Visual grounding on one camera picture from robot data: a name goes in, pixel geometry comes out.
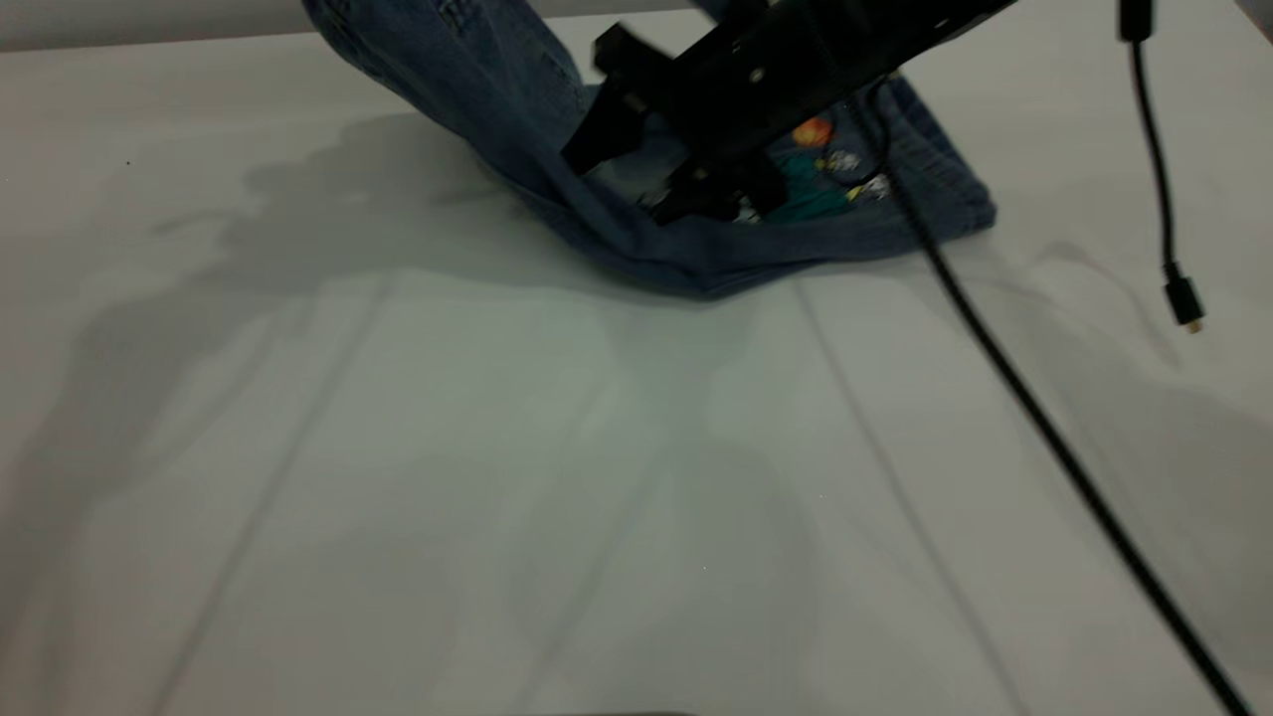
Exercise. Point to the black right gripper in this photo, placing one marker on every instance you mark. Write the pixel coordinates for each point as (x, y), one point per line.
(786, 70)

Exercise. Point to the blue denim pants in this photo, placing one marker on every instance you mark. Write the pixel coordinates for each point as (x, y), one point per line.
(497, 99)

